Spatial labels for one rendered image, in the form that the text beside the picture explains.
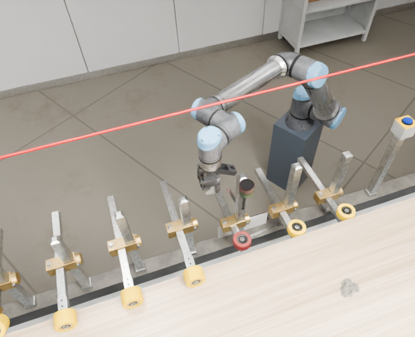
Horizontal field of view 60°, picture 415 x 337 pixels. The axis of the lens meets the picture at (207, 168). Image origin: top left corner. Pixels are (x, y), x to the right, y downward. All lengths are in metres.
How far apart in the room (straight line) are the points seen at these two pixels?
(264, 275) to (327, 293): 0.25
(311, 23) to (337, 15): 0.38
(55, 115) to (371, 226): 3.02
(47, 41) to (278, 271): 3.16
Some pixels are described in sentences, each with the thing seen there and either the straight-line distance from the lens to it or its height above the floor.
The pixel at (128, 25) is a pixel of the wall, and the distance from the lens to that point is 3.96.
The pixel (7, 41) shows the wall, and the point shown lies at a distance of 4.01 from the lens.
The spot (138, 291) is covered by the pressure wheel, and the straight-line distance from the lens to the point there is 1.48.
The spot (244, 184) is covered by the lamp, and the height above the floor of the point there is 1.18.
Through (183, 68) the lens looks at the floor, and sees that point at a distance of 4.11.
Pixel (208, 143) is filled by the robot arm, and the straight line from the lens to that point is 1.31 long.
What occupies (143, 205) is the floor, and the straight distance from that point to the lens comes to 2.86.
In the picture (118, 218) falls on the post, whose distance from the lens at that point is 1.41.
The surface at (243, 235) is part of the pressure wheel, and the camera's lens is 1.62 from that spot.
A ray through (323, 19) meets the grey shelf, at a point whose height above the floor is 0.13.
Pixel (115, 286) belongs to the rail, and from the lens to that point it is 1.82.
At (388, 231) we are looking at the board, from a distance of 1.78.
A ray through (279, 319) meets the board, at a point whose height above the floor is 0.90.
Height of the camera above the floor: 2.31
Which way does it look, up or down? 50 degrees down
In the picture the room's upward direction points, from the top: 3 degrees counter-clockwise
